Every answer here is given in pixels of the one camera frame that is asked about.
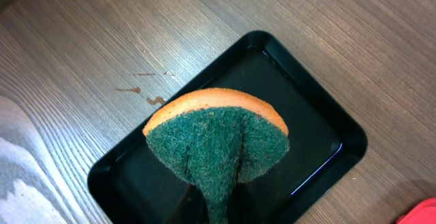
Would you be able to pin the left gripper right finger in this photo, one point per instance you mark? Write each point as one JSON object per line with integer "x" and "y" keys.
{"x": 241, "y": 207}

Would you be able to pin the green orange sponge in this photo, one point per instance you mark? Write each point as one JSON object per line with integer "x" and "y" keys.
{"x": 216, "y": 138}

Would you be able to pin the red plastic serving tray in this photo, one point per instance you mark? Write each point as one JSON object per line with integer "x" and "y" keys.
{"x": 423, "y": 213}

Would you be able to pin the black rectangular water tray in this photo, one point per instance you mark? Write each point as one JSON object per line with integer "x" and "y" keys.
{"x": 132, "y": 186}

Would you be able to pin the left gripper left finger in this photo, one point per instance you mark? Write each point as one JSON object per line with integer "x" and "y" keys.
{"x": 191, "y": 209}

